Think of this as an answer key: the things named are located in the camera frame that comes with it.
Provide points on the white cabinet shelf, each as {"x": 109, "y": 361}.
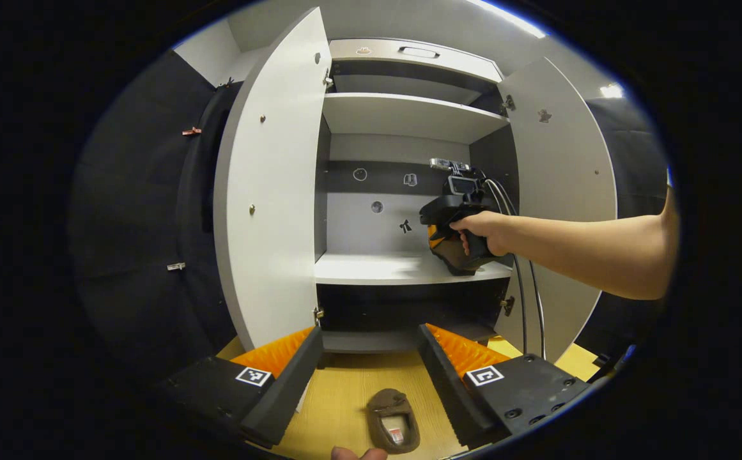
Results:
{"x": 377, "y": 268}
{"x": 409, "y": 115}

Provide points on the small cloth clip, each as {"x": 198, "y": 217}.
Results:
{"x": 192, "y": 131}
{"x": 176, "y": 266}

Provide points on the small ceiling light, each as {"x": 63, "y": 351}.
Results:
{"x": 611, "y": 91}

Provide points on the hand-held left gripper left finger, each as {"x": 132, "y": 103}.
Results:
{"x": 291, "y": 390}

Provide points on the metal door hinge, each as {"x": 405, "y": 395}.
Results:
{"x": 507, "y": 305}
{"x": 508, "y": 105}
{"x": 318, "y": 315}
{"x": 328, "y": 78}

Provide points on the white shoe cabinet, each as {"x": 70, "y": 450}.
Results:
{"x": 358, "y": 236}

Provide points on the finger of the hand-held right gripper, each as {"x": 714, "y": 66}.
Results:
{"x": 433, "y": 236}

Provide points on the beige cabinet drawer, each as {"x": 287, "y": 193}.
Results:
{"x": 466, "y": 67}

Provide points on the white cabinet door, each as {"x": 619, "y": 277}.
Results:
{"x": 268, "y": 223}
{"x": 562, "y": 166}

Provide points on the black backdrop cloth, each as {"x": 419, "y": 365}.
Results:
{"x": 134, "y": 204}
{"x": 639, "y": 160}

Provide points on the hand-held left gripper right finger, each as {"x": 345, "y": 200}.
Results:
{"x": 450, "y": 390}

